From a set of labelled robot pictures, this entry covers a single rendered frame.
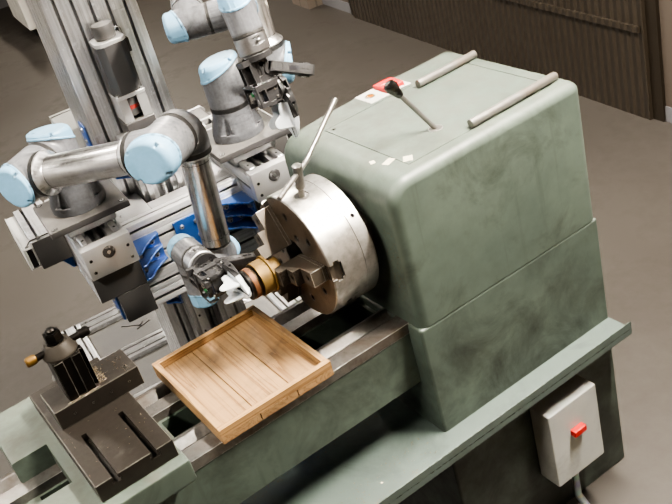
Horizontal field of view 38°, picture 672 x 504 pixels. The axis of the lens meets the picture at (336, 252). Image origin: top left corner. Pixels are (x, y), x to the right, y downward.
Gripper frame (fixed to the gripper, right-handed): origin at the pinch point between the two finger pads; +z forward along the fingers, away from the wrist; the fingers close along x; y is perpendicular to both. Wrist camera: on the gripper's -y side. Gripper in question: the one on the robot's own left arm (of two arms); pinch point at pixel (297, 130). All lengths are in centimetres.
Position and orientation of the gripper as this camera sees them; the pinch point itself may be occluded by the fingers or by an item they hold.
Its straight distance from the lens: 227.1
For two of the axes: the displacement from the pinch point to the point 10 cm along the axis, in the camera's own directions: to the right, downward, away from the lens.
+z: 3.7, 8.8, 3.0
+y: -8.0, 4.6, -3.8
